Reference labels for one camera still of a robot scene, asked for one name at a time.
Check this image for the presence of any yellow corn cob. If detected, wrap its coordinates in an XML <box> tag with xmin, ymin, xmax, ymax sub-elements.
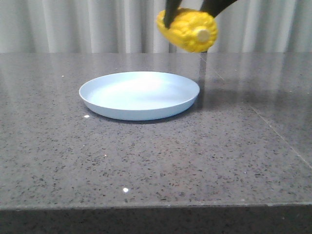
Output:
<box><xmin>156</xmin><ymin>8</ymin><xmax>218</xmax><ymax>53</ymax></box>

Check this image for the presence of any white pleated curtain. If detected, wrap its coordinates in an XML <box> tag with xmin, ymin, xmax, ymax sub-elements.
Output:
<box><xmin>0</xmin><ymin>0</ymin><xmax>312</xmax><ymax>53</ymax></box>

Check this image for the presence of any black gripper finger corn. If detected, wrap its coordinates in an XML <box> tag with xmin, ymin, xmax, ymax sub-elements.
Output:
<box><xmin>163</xmin><ymin>0</ymin><xmax>182</xmax><ymax>28</ymax></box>
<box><xmin>200</xmin><ymin>0</ymin><xmax>237</xmax><ymax>18</ymax></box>

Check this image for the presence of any light blue round plate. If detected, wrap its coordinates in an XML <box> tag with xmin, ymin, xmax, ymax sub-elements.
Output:
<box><xmin>79</xmin><ymin>71</ymin><xmax>200</xmax><ymax>121</ymax></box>

